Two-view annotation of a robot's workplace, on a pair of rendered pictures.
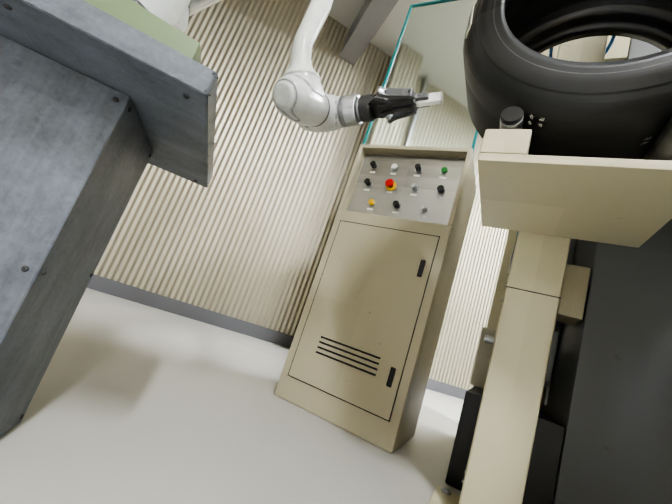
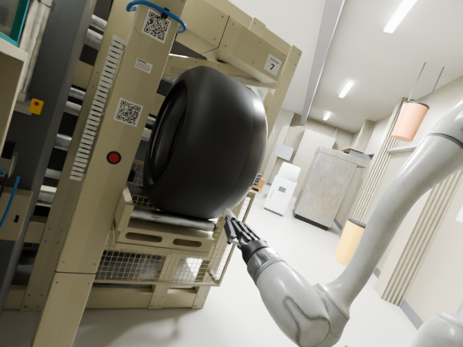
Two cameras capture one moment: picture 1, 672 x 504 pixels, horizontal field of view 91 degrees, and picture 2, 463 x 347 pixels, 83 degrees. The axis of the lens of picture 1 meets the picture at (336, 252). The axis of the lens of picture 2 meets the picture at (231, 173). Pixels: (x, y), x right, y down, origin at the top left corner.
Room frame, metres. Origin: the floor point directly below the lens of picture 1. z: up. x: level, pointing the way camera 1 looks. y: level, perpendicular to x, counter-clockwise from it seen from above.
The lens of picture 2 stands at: (1.52, 0.26, 1.24)
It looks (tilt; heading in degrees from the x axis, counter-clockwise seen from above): 6 degrees down; 210
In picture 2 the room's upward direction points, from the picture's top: 21 degrees clockwise
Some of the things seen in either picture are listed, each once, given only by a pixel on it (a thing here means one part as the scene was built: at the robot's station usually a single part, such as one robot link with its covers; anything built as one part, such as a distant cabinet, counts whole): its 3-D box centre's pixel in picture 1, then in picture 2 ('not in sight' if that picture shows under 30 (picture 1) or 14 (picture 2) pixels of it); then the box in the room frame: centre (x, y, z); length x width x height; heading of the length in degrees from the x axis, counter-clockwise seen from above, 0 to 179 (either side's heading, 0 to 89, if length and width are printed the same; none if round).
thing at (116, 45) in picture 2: not in sight; (98, 111); (1.02, -0.59, 1.19); 0.05 x 0.04 x 0.48; 61
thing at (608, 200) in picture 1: (565, 203); (156, 227); (0.69, -0.47, 0.80); 0.37 x 0.36 x 0.02; 61
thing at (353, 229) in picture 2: not in sight; (353, 242); (-3.63, 0.10, 0.37); 0.48 x 0.47 x 0.75; 109
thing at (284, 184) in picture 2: not in sight; (282, 188); (-4.98, -1.91, 0.65); 0.69 x 0.59 x 1.29; 20
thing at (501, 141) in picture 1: (502, 183); (167, 235); (0.76, -0.35, 0.83); 0.36 x 0.09 x 0.06; 151
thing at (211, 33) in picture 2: not in sight; (225, 43); (0.44, -0.67, 1.71); 0.61 x 0.25 x 0.15; 151
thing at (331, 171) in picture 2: not in sight; (325, 188); (-6.28, -1.18, 1.01); 1.57 x 1.22 x 2.03; 19
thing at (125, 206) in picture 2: not in sight; (120, 197); (0.85, -0.55, 0.90); 0.40 x 0.03 x 0.10; 61
